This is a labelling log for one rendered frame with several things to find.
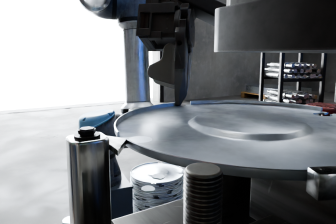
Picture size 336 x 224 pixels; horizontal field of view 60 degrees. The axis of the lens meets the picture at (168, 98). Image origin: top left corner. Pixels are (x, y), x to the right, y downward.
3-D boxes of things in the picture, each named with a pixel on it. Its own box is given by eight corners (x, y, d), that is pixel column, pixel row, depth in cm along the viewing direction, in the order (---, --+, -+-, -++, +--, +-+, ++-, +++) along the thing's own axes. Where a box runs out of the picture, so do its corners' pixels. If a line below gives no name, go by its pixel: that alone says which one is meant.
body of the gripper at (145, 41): (148, 55, 51) (153, -8, 53) (197, 55, 49) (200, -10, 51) (134, 38, 43) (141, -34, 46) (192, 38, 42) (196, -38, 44)
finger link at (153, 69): (147, 104, 45) (152, 47, 47) (185, 105, 44) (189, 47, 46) (142, 100, 42) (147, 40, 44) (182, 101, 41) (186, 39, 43)
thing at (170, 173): (125, 183, 146) (125, 181, 146) (136, 162, 175) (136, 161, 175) (182, 185, 144) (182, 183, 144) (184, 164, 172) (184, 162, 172)
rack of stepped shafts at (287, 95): (279, 156, 250) (285, 44, 237) (253, 141, 294) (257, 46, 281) (323, 153, 258) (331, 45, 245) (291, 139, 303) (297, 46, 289)
